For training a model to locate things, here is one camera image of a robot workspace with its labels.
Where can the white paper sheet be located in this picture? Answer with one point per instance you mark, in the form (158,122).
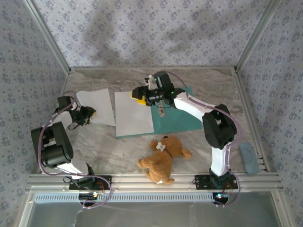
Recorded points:
(132,118)
(99,104)

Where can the teal mat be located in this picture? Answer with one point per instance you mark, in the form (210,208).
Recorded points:
(180,120)

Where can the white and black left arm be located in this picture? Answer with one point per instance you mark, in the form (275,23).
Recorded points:
(56,146)

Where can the metal folder clip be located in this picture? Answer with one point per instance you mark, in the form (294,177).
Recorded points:
(162,112)

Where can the brown teddy bear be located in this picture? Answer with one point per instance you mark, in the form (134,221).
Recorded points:
(161,160)

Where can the small circuit board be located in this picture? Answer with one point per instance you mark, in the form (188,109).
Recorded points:
(91,195)
(221,196)

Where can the blue oval case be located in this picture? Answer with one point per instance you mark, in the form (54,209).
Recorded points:
(248,158)

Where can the grey metal panel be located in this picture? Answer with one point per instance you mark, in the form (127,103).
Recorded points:
(165,215)

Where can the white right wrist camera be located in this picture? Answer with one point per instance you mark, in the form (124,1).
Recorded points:
(149,81)

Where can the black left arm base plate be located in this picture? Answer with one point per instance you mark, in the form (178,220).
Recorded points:
(104,180)

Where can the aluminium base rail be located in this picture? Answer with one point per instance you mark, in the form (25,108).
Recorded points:
(142,182)

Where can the aluminium frame post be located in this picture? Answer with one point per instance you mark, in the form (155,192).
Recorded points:
(48,35)
(256,35)

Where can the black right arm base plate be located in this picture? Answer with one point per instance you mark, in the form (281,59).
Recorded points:
(201,182)

